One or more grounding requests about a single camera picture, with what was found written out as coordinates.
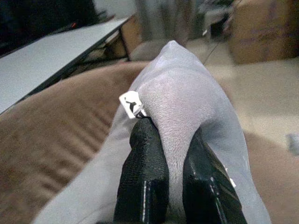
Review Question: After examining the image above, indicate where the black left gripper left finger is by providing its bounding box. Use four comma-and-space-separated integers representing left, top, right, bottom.
113, 118, 170, 224

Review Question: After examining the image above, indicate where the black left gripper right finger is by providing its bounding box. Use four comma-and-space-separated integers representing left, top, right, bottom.
182, 127, 248, 224

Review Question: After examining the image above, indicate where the white table top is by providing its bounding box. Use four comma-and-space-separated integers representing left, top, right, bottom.
0, 16, 131, 115

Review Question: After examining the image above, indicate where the brown sofa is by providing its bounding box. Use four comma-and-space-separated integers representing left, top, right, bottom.
0, 61, 299, 224

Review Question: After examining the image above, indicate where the white pillow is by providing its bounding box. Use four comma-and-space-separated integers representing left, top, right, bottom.
32, 40, 273, 224

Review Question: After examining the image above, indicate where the white label tag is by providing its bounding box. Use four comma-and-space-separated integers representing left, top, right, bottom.
118, 90, 147, 119

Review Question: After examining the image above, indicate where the large brown cardboard box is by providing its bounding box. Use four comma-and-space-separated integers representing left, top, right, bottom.
228, 0, 299, 65

